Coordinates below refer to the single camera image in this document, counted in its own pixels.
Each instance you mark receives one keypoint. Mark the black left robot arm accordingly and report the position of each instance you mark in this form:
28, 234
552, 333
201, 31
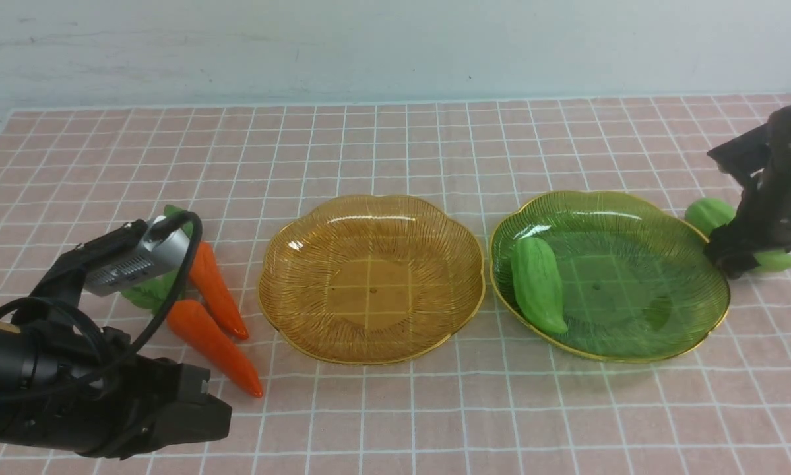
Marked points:
67, 384

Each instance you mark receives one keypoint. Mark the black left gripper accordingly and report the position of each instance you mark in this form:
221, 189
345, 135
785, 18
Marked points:
67, 384

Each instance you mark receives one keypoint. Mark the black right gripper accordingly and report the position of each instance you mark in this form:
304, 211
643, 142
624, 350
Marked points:
760, 162

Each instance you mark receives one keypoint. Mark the amber ribbed plastic plate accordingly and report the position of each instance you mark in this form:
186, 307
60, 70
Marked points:
371, 280

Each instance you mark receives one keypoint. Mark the green ribbed plastic plate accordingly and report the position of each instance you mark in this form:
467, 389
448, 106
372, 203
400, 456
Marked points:
636, 285

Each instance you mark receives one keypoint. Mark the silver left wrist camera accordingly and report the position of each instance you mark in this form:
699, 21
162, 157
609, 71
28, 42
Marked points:
133, 254

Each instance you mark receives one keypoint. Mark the orange toy carrot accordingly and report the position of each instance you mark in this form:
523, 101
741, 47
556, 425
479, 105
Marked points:
200, 326
234, 364

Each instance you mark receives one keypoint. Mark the green toy gourd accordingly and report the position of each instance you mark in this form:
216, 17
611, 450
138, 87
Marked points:
538, 286
708, 213

